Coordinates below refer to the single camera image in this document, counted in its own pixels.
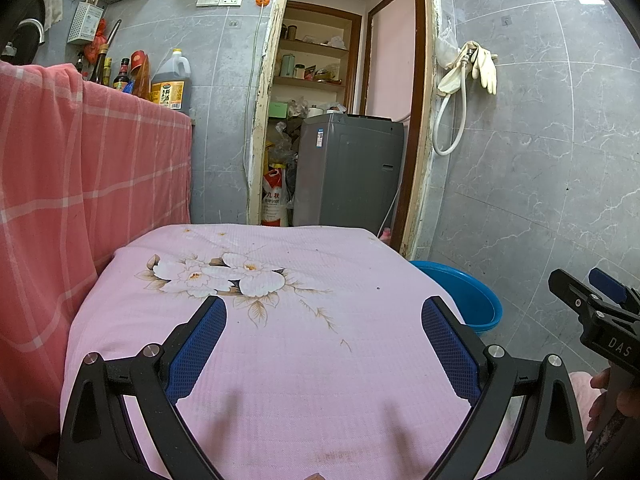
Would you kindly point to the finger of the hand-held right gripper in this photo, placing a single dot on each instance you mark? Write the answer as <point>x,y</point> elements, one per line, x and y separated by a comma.
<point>570,292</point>
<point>607,282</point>

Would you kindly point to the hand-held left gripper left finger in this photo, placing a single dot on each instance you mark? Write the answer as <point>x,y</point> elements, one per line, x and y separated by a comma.
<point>197,350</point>

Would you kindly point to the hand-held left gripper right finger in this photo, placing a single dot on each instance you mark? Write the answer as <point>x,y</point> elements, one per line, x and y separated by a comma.
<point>450,355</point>

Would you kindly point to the blue plastic basin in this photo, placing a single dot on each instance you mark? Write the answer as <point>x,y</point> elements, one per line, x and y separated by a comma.
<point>480,305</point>

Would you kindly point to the person's right hand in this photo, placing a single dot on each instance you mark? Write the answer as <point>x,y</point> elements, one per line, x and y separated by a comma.
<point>630,400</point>

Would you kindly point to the pink floral tablecloth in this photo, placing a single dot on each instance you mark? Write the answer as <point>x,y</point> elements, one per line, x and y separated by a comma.
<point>310,360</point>

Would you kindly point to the white red rice sack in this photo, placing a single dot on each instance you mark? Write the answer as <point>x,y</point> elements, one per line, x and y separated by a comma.
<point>274,205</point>

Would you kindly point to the red checked cloth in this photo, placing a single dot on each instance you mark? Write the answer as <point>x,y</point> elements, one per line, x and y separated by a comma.
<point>75,185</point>

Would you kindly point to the grey refrigerator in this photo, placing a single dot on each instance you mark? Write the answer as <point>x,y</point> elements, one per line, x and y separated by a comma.
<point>345,175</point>

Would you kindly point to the yellow bag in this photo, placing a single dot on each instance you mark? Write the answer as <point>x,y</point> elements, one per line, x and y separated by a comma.
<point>273,155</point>

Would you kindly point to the crumpled grey plastic bag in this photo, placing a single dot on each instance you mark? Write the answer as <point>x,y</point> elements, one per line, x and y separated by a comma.
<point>287,140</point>

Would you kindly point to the cream rubber glove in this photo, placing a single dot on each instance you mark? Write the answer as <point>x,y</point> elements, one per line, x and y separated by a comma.
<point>452,77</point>
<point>487,72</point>

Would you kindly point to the green box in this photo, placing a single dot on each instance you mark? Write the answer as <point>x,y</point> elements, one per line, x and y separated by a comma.
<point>278,109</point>

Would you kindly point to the large dark oil jug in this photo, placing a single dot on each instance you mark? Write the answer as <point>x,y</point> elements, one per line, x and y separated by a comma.
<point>170,87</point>

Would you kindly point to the clear plastic bag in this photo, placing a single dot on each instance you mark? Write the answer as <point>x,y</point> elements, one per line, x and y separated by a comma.
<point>446,47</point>

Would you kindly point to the red cap sauce bottle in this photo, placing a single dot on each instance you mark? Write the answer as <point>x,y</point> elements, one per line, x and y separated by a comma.
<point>121,77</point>

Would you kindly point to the white jar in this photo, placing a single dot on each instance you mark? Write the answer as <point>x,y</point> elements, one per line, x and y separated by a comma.
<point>300,71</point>

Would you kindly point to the green thermos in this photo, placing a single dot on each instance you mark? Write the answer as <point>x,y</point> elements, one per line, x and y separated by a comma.
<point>288,66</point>

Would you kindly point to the dark glass bottle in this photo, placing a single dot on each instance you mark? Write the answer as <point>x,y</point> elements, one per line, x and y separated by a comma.
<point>80,62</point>

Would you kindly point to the red plastic bag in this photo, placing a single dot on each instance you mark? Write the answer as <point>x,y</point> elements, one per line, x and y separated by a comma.
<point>94,47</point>

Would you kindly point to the wooden shelf unit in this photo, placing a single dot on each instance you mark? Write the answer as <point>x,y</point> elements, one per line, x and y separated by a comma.
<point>310,49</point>

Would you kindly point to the dark jar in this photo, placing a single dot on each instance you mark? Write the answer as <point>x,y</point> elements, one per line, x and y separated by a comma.
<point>291,32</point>

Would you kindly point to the white utensil holder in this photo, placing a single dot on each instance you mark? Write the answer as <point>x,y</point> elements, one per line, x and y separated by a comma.
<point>82,22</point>

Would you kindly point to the wooden door frame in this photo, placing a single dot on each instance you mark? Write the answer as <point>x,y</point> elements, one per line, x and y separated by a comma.
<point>257,135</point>

